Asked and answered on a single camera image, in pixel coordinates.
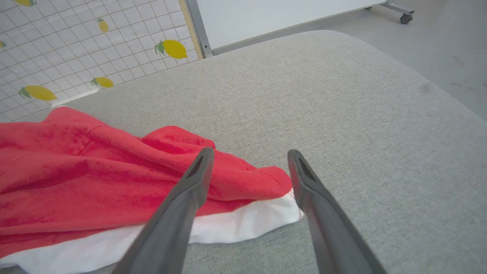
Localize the white rolling partition board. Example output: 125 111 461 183
178 0 415 59

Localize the red and white garment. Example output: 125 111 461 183
0 106 305 274

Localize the light grey fabric sofa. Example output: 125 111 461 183
0 30 487 274

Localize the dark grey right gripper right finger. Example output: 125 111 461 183
287 149 388 274

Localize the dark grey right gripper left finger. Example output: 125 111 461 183
111 147 215 274

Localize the lemon print grid curtain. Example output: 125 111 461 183
0 0 201 123

